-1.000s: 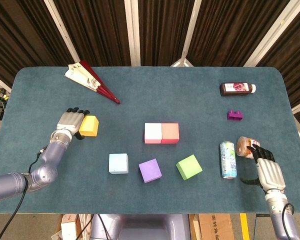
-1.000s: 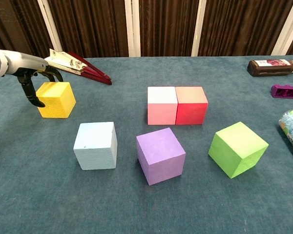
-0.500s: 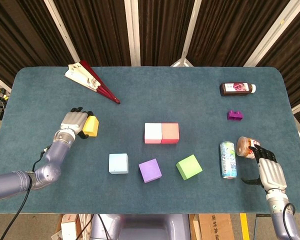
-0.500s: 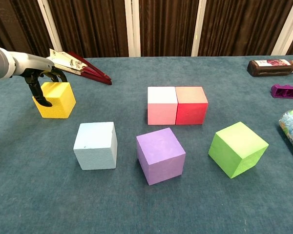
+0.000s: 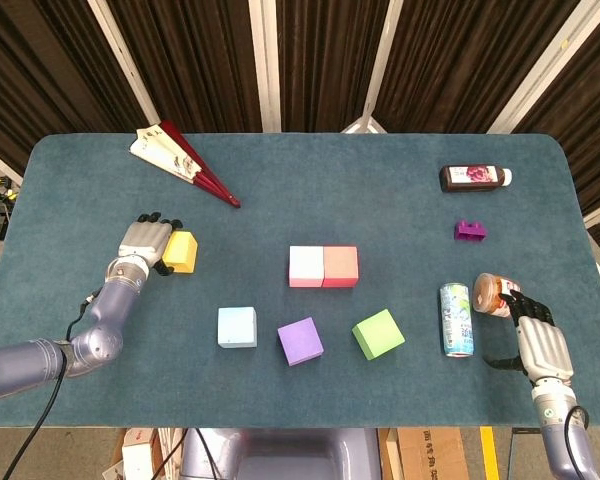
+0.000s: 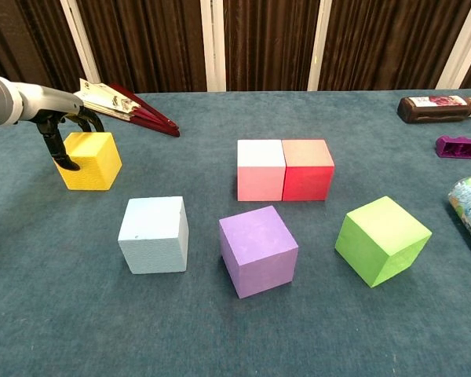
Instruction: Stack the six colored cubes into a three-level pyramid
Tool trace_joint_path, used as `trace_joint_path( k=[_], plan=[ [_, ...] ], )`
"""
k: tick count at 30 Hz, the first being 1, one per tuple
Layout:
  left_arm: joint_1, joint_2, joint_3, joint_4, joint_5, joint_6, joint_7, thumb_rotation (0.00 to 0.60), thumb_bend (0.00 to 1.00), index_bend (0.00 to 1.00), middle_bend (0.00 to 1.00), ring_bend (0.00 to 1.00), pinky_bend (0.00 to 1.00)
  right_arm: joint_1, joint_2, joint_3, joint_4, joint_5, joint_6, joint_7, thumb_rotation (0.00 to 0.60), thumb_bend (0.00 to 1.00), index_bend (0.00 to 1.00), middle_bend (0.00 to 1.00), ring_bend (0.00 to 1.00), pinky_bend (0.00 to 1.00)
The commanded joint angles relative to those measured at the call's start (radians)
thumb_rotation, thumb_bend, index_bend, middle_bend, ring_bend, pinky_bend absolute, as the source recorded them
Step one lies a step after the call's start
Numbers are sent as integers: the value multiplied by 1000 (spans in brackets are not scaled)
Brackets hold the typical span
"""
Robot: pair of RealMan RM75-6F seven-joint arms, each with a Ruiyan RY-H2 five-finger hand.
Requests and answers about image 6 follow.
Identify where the dark brown curtain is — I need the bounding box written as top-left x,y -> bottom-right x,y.
0,0 -> 471,99

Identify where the pink foam cube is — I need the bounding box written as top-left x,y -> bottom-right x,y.
237,139 -> 287,202

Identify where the red foam cube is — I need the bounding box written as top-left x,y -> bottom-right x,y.
281,139 -> 336,202

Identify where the purple foam cube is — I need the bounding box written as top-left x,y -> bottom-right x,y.
218,205 -> 300,299

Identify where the brown bottle with white cap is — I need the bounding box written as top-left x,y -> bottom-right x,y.
396,95 -> 471,125

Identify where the purple plastic block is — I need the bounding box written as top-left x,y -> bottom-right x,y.
435,135 -> 471,159

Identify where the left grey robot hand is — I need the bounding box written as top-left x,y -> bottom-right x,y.
17,84 -> 105,172

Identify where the white frame post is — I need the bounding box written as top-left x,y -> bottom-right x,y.
199,0 -> 227,93
59,0 -> 101,84
307,0 -> 341,92
435,0 -> 471,90

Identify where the yellow foam cube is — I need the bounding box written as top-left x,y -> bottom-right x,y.
51,131 -> 123,192

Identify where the green foam cube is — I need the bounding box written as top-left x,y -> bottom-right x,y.
334,196 -> 433,288

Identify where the light blue foam cube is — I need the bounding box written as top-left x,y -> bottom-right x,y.
117,196 -> 190,275

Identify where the red and white folding fan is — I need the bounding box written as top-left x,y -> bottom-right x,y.
72,78 -> 181,138

